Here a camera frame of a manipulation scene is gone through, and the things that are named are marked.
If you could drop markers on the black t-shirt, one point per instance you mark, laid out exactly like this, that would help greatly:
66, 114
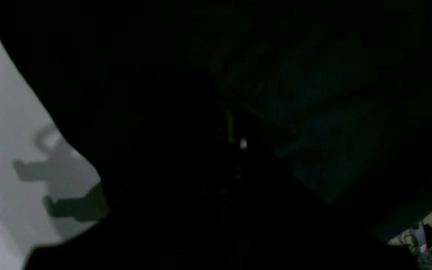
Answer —
237, 134

